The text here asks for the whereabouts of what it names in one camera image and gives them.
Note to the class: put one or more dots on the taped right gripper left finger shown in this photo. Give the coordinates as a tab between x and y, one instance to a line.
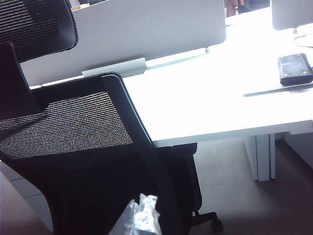
123	220

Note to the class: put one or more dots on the white drawer cabinet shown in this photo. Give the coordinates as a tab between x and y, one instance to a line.
29	191

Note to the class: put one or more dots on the grey computer monitor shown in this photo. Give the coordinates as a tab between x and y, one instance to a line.
291	14

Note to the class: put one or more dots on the white table leg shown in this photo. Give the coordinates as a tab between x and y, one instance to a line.
262	159

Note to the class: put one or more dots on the white desk divider panel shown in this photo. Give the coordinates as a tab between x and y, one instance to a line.
146	31

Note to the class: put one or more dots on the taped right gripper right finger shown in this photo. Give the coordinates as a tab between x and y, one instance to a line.
148	215

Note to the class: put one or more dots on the background person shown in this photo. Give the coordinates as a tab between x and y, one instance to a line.
232	7

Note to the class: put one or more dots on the black mesh office chair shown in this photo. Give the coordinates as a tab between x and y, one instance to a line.
73	147

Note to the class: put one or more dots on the grey divider mounting bracket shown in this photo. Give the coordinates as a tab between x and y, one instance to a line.
115	67

